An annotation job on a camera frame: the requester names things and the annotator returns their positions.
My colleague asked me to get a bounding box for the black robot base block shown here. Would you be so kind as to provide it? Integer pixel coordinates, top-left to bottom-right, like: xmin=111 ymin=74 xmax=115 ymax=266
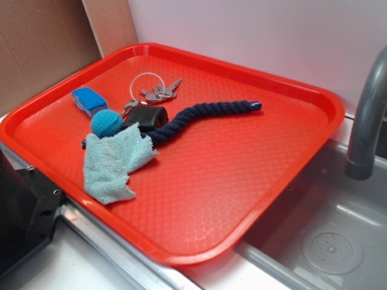
xmin=1 ymin=153 xmax=64 ymax=279

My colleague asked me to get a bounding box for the light blue terry cloth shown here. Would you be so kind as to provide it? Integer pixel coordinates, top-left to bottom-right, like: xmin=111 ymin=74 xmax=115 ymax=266
xmin=83 ymin=123 xmax=158 ymax=205

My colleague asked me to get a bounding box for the red plastic tray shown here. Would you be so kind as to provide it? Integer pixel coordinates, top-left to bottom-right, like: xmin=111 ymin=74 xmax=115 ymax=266
xmin=1 ymin=43 xmax=345 ymax=266

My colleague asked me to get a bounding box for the black key fob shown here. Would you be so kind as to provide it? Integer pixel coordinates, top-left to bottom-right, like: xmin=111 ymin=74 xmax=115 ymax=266
xmin=122 ymin=106 xmax=169 ymax=132

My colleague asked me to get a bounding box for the blue crocheted ball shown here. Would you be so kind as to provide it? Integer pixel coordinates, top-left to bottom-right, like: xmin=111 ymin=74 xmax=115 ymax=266
xmin=91 ymin=109 xmax=123 ymax=138

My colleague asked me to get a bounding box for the blue crocheted block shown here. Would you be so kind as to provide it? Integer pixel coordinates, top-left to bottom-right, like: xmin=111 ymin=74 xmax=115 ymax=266
xmin=71 ymin=87 xmax=109 ymax=118

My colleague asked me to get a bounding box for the grey plastic sink basin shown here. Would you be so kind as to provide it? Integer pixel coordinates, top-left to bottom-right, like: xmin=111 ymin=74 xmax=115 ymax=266
xmin=236 ymin=141 xmax=386 ymax=289

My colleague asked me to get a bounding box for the grey sink faucet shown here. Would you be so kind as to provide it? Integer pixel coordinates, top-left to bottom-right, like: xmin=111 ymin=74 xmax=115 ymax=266
xmin=345 ymin=48 xmax=386 ymax=180

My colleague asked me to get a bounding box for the brown cardboard panel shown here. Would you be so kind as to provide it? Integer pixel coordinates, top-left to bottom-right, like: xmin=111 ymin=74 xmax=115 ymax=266
xmin=1 ymin=1 xmax=137 ymax=115

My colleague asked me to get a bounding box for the dark blue twisted rope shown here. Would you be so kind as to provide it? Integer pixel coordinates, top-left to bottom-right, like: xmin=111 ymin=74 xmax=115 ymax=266
xmin=80 ymin=100 xmax=263 ymax=150

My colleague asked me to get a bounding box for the silver key bunch with ring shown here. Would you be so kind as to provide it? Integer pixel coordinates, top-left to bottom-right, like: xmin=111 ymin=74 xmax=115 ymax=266
xmin=121 ymin=72 xmax=183 ymax=118

